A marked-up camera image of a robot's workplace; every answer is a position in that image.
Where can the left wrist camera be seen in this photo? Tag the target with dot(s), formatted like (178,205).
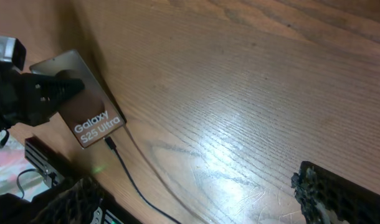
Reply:
(12,53)

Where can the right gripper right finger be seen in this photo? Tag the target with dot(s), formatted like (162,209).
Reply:
(326,197)

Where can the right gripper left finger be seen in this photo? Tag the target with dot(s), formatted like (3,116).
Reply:
(68,202)

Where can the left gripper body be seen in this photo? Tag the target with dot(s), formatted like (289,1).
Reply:
(13,103)

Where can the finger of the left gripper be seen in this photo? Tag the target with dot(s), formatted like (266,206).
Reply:
(41,96)

